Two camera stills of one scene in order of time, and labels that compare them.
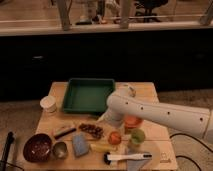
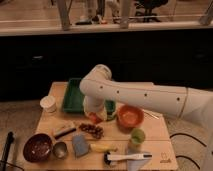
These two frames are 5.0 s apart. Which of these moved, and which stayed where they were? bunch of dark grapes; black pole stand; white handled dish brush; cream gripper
Moved: cream gripper
Stayed: bunch of dark grapes; black pole stand; white handled dish brush
